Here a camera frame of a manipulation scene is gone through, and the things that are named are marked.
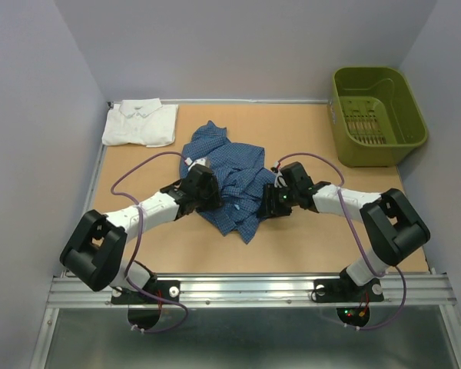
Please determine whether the green plastic basket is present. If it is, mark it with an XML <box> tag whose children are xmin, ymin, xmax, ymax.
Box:
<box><xmin>329</xmin><ymin>67</ymin><xmax>429</xmax><ymax>168</ymax></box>

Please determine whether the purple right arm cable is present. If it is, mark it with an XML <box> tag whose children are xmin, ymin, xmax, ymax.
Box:
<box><xmin>272</xmin><ymin>152</ymin><xmax>409</xmax><ymax>332</ymax></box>

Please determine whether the blue checkered long sleeve shirt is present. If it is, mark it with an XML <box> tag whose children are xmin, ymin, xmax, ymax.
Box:
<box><xmin>182</xmin><ymin>121</ymin><xmax>275</xmax><ymax>244</ymax></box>

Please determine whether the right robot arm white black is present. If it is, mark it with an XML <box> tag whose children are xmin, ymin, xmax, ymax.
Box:
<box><xmin>257</xmin><ymin>162</ymin><xmax>430</xmax><ymax>300</ymax></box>

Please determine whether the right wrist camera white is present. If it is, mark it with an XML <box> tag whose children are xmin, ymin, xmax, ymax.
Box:
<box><xmin>274</xmin><ymin>171</ymin><xmax>287</xmax><ymax>188</ymax></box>

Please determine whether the folded white shirt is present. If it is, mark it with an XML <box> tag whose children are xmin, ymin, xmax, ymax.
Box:
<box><xmin>101</xmin><ymin>98</ymin><xmax>178</xmax><ymax>148</ymax></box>

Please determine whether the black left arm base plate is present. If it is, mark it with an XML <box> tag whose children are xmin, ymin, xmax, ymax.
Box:
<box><xmin>110</xmin><ymin>280</ymin><xmax>181</xmax><ymax>305</ymax></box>

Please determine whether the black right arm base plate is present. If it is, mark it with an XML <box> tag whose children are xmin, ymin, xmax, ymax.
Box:
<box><xmin>310</xmin><ymin>278</ymin><xmax>384</xmax><ymax>304</ymax></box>

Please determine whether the aluminium mounting rail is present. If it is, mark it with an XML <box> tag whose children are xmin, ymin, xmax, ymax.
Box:
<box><xmin>47</xmin><ymin>273</ymin><xmax>456</xmax><ymax>309</ymax></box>

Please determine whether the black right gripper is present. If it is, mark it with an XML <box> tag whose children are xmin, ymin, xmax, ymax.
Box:
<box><xmin>254</xmin><ymin>183</ymin><xmax>298</xmax><ymax>218</ymax></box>

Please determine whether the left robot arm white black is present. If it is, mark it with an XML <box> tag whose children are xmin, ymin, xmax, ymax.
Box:
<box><xmin>59</xmin><ymin>164</ymin><xmax>223</xmax><ymax>303</ymax></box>

